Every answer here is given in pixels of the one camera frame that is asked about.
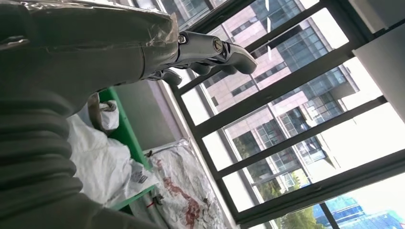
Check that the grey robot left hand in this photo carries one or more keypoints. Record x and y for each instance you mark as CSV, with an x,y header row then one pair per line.
x,y
79,47

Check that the grey poly parcel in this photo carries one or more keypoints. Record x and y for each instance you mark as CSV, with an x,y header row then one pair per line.
x,y
95,158

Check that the grey parcel with red print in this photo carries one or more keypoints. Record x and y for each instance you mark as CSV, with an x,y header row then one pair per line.
x,y
186,189

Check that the green plastic crate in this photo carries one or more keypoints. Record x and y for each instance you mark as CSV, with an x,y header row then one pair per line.
x,y
125,126

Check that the pink glass office building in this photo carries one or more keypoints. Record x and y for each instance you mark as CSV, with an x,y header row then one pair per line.
x,y
240,85

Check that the green tree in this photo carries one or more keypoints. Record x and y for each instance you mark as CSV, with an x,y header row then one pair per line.
x,y
300,221

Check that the blue glass building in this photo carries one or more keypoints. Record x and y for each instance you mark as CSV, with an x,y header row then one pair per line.
x,y
348,215

